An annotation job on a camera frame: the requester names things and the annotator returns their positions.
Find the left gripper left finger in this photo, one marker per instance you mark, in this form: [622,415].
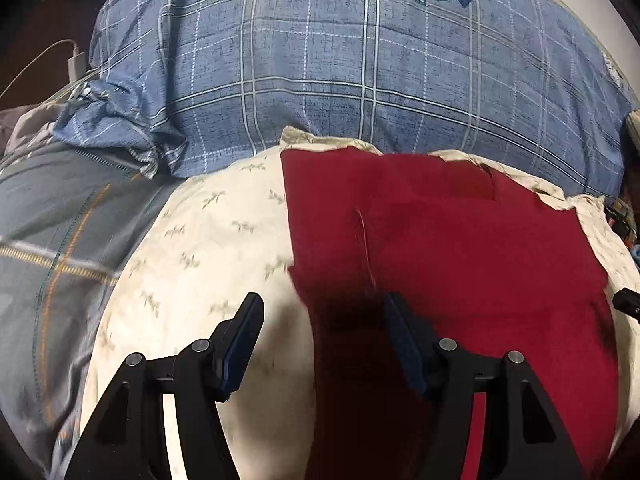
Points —
[125,437]

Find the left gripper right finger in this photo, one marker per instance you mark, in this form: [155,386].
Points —
[487,418]

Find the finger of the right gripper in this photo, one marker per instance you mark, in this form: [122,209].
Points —
[627,301]

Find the red garment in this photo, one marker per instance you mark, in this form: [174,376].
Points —
[484,260]

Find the cream leaf-print pillow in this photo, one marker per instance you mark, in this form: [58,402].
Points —
[219,237]

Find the grey striped duvet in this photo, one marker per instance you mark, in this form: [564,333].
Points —
[70,221]

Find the mauve crumpled cloth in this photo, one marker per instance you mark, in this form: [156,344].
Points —
[25,126]

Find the white charger plug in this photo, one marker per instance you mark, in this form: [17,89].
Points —
[76,66]

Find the blue plaid pillow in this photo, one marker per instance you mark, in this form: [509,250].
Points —
[193,85]

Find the brown wooden headboard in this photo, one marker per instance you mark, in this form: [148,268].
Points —
[34,60]

